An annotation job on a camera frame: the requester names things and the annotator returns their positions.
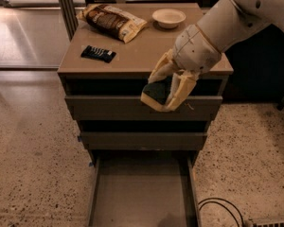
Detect dark blue snack bar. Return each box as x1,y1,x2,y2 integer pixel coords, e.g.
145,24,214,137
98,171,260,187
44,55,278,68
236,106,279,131
80,45,116,63

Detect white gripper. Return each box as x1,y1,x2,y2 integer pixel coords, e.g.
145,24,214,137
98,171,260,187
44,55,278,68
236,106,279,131
148,25,222,112

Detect middle grey drawer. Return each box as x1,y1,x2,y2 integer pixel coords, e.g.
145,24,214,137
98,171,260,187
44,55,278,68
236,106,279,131
80,131,207,150

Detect green and yellow sponge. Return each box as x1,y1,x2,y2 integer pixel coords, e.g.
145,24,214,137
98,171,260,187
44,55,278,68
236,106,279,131
140,77,171,112

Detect open bottom grey drawer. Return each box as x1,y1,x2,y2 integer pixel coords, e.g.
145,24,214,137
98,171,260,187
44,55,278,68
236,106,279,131
86,156,202,227

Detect grey three-drawer cabinet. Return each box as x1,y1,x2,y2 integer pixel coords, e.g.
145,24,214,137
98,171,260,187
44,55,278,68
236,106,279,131
58,3,233,161

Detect metal window frame post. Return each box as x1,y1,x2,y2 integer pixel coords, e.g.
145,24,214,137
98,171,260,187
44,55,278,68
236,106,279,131
59,0,79,40

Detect brown and white snack bag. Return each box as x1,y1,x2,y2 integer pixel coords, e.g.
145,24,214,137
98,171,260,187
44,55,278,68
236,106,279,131
77,4,147,44

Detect floor vent grille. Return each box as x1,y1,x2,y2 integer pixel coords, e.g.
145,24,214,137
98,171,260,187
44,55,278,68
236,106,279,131
243,219,284,227

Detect top grey drawer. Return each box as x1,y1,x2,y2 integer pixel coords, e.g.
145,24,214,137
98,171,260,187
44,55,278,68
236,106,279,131
65,96,222,121

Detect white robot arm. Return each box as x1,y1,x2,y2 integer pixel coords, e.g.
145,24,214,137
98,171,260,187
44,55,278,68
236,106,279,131
141,0,284,112

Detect black cable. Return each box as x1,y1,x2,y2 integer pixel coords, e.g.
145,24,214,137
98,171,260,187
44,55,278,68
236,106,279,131
197,198,245,227

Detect white bowl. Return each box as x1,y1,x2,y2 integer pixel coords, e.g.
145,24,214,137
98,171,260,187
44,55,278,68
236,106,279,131
152,9,186,29

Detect blue tape pieces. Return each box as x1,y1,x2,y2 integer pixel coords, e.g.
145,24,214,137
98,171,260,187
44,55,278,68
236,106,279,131
77,135,95,167

